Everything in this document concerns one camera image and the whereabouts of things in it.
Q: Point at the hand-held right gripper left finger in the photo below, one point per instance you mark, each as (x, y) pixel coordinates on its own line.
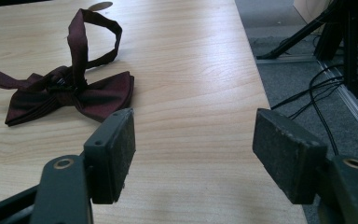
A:
(108, 155)

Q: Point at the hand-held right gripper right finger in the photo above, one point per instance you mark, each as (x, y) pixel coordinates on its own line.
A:
(289, 154)

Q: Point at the dark red bow tie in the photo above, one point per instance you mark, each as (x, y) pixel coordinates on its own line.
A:
(71, 84)

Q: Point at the black metal stand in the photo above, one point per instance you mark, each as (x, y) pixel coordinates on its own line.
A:
(332, 31)

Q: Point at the aluminium floor rail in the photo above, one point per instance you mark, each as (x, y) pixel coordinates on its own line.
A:
(348, 96)

